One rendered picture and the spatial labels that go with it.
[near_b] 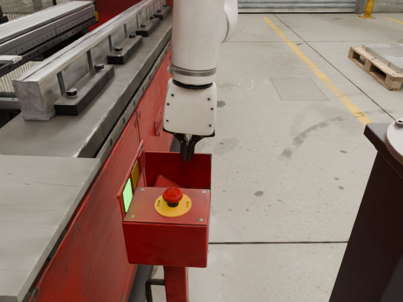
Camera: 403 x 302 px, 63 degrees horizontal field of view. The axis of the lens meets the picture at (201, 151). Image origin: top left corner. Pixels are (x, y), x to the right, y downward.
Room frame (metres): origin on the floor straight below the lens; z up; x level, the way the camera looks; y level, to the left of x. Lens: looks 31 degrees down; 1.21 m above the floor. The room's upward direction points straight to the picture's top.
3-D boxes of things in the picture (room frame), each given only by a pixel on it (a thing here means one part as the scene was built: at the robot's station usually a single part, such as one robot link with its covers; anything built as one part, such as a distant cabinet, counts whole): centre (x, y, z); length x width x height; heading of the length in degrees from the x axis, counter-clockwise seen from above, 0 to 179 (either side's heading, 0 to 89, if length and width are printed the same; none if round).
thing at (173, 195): (0.50, 0.06, 0.79); 0.04 x 0.04 x 0.04
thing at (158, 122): (1.27, 0.18, 0.58); 0.15 x 0.02 x 0.07; 176
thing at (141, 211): (0.55, 0.06, 0.75); 0.20 x 0.16 x 0.18; 176
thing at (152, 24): (1.65, 0.25, 0.89); 0.30 x 0.05 x 0.03; 176
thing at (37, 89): (1.51, 0.32, 0.92); 1.67 x 0.06 x 0.10; 176
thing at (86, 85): (0.85, 0.30, 0.89); 0.30 x 0.05 x 0.03; 176
